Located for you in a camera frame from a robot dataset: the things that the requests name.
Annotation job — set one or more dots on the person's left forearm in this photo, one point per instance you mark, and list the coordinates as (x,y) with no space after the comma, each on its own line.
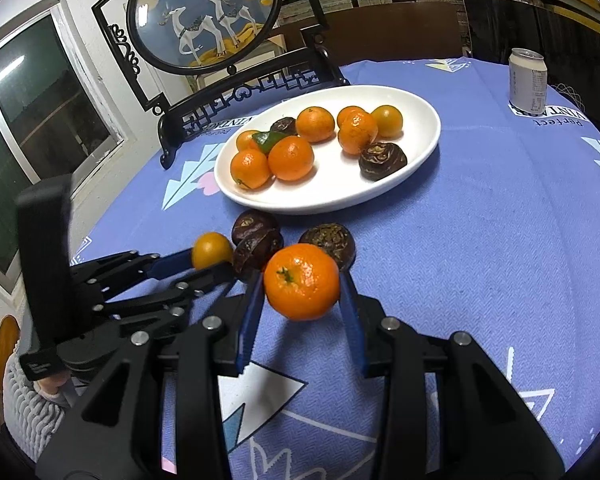
(25,410)

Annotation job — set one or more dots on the white framed window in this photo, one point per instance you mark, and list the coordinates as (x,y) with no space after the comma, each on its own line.
(35,125)

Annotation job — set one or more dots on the white oval plate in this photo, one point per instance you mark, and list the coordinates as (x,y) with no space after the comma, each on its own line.
(325,185)

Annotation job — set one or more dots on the blue printed tablecloth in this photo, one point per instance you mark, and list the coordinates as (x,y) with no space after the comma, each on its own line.
(480,240)

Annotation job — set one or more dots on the mandarin orange with green leaf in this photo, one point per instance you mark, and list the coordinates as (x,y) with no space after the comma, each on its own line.
(247,141)

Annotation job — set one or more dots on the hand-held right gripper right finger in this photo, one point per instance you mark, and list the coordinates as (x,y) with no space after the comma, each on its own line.
(352,322)

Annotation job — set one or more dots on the small greenish-yellow citrus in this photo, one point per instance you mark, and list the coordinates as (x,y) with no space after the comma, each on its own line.
(211,250)

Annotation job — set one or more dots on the silver drink can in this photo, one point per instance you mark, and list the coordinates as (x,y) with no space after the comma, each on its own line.
(528,82)

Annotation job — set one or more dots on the yellow wooden stool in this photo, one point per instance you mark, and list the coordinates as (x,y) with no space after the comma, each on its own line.
(2,350)

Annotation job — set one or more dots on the smooth yellow-orange citrus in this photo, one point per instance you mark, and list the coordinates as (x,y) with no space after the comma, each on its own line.
(387,121)

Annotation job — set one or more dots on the brown wooden board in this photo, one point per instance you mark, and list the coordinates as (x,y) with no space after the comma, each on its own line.
(390,35)

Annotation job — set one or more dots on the person's left hand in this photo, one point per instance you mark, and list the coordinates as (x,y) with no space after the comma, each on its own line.
(54,386)

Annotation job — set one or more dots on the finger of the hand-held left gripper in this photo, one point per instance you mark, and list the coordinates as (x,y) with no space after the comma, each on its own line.
(172,261)
(205,277)

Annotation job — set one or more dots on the round deer painting table screen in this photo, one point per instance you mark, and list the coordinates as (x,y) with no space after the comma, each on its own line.
(205,15)

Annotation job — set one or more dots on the dark flat monitor panel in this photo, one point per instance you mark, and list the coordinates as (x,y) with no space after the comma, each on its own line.
(530,25)

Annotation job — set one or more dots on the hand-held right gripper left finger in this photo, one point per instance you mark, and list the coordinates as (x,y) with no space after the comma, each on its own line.
(250,320)

